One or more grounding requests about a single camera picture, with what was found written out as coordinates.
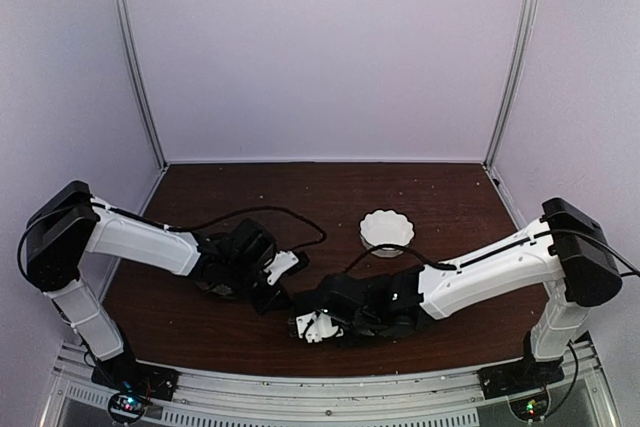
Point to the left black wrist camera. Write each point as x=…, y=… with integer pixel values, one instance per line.
x=251, y=243

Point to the right aluminium frame post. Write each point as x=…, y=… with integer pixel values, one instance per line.
x=524, y=30

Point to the round controller board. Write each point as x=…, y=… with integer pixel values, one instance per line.
x=126, y=407
x=530, y=408

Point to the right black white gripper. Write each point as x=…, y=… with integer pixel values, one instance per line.
x=366, y=339

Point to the aluminium front rail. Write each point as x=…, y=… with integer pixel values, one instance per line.
x=451, y=397

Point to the aluminium frame post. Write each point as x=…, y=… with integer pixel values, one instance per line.
x=524, y=30
x=137, y=82

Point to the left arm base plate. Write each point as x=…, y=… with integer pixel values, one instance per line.
x=142, y=380

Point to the left round controller board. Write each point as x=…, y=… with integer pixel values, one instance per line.
x=126, y=407

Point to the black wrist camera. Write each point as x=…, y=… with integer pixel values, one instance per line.
x=251, y=243
x=345, y=300

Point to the black zip tool case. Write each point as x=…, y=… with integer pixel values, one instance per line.
x=308, y=302

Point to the white scalloped bowl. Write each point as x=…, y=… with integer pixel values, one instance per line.
x=386, y=227

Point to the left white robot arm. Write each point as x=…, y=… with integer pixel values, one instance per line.
x=74, y=223

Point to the red floral plate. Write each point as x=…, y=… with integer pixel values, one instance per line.
x=222, y=291

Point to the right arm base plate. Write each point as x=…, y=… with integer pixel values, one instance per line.
x=516, y=377

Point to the left aluminium frame post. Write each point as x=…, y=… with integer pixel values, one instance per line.
x=137, y=82

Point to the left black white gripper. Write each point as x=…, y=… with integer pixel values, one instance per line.
x=271, y=303

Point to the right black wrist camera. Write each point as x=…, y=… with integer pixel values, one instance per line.
x=345, y=300

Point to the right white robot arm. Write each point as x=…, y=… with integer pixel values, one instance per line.
x=565, y=250

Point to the right round controller board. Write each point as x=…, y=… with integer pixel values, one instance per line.
x=530, y=408

